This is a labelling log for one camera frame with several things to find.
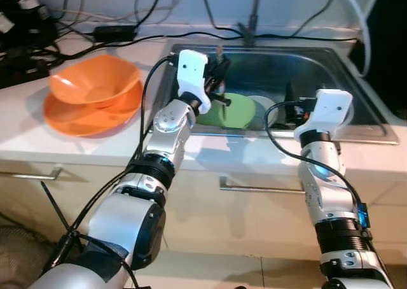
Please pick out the orange plastic bowl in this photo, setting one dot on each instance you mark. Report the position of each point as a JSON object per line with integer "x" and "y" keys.
{"x": 95, "y": 79}

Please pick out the orange plastic plate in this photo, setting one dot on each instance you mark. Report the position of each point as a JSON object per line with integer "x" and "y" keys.
{"x": 82, "y": 123}

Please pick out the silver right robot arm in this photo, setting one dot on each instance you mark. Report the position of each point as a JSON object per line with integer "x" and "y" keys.
{"x": 324, "y": 200}

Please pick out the green plate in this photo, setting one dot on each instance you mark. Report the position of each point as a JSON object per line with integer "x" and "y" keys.
{"x": 232, "y": 111}

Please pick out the clear cup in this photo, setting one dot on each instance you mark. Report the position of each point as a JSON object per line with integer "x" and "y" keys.
{"x": 262, "y": 111}

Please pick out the stainless steel sink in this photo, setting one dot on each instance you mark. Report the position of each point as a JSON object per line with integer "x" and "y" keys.
{"x": 305, "y": 66}

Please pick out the black power adapter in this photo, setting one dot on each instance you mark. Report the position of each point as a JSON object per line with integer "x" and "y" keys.
{"x": 114, "y": 32}

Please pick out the black appliance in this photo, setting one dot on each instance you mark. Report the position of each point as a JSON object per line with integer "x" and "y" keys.
{"x": 388, "y": 47}

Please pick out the black power strip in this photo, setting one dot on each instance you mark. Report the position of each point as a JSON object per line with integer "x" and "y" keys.
{"x": 25, "y": 69}

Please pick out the black charger device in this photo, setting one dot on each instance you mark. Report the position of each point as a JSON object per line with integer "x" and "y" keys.
{"x": 25, "y": 18}

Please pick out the grey mesh fan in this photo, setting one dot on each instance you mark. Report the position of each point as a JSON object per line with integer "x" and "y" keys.
{"x": 22, "y": 257}

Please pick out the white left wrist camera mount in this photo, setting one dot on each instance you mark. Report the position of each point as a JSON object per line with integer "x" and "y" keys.
{"x": 191, "y": 72}

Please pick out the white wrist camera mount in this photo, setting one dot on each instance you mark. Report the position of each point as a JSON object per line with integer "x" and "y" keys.
{"x": 191, "y": 72}
{"x": 327, "y": 111}

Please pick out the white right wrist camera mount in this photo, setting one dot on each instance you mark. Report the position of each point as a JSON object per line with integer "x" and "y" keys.
{"x": 327, "y": 111}

